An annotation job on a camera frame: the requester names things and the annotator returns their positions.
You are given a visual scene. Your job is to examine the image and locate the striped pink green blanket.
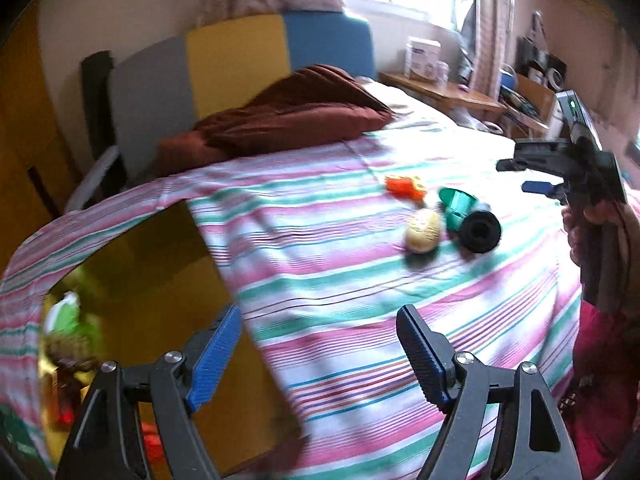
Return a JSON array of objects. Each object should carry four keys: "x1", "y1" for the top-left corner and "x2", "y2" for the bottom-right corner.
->
[{"x1": 0, "y1": 105, "x2": 586, "y2": 480}]

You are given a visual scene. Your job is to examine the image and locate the red toy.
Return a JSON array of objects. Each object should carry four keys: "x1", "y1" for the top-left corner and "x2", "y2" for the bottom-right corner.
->
[{"x1": 140, "y1": 422, "x2": 166, "y2": 461}]

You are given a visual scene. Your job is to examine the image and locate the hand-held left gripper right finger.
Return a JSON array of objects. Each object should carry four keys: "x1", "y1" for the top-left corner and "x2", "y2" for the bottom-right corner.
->
[{"x1": 396, "y1": 304, "x2": 583, "y2": 480}]

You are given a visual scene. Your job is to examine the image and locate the orange toy block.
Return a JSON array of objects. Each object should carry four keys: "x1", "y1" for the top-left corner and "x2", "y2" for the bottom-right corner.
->
[{"x1": 385, "y1": 175, "x2": 426, "y2": 201}]

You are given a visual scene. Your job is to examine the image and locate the brown pillow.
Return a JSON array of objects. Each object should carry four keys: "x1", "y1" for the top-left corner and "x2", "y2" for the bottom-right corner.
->
[{"x1": 157, "y1": 64, "x2": 396, "y2": 176}]

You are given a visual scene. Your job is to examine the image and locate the green plastic cup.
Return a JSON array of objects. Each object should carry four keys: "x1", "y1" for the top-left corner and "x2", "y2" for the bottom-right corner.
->
[{"x1": 437, "y1": 186, "x2": 483, "y2": 233}]

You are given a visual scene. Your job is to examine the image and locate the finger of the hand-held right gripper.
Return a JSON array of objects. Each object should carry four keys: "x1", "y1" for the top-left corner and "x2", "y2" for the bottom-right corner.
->
[
  {"x1": 521, "y1": 181, "x2": 567, "y2": 200},
  {"x1": 496, "y1": 140, "x2": 568, "y2": 176}
]

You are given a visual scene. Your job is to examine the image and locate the wooden bedside table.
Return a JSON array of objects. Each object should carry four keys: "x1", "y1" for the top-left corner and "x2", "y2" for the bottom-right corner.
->
[{"x1": 380, "y1": 71, "x2": 506, "y2": 111}]

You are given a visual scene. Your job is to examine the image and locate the person's right forearm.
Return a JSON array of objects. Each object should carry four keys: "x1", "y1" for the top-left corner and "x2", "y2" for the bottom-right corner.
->
[{"x1": 570, "y1": 302, "x2": 640, "y2": 480}]

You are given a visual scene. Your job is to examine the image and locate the cream yellow egg toy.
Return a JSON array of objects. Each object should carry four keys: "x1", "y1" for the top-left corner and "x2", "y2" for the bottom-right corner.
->
[{"x1": 405, "y1": 208, "x2": 444, "y2": 253}]

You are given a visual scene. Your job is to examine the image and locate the blue yellow grey headboard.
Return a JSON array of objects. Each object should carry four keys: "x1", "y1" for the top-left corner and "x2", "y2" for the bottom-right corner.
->
[{"x1": 82, "y1": 10, "x2": 376, "y2": 196}]

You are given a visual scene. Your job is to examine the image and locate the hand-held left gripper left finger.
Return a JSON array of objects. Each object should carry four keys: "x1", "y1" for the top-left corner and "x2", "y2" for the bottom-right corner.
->
[{"x1": 55, "y1": 304, "x2": 242, "y2": 480}]

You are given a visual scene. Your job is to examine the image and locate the black cylinder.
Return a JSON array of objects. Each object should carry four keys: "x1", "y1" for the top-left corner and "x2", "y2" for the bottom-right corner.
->
[{"x1": 459, "y1": 201, "x2": 502, "y2": 253}]

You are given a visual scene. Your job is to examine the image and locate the cluttered wooden shelf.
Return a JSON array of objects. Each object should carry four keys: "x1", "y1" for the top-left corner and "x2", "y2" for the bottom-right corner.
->
[{"x1": 500, "y1": 35, "x2": 568, "y2": 136}]

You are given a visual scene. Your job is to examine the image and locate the brown cardboard box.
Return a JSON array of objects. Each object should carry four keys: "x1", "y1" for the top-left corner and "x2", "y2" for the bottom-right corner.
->
[{"x1": 37, "y1": 199, "x2": 306, "y2": 480}]

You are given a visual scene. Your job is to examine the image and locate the person's right hand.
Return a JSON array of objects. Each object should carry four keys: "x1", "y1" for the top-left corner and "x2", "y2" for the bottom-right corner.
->
[{"x1": 561, "y1": 195, "x2": 640, "y2": 267}]

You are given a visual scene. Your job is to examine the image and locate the white cardboard box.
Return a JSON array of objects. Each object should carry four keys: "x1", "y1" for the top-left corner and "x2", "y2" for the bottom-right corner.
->
[{"x1": 405, "y1": 36, "x2": 442, "y2": 81}]

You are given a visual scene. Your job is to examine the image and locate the green toy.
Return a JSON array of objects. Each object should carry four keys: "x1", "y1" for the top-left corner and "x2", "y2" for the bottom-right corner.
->
[{"x1": 42, "y1": 292, "x2": 96, "y2": 341}]

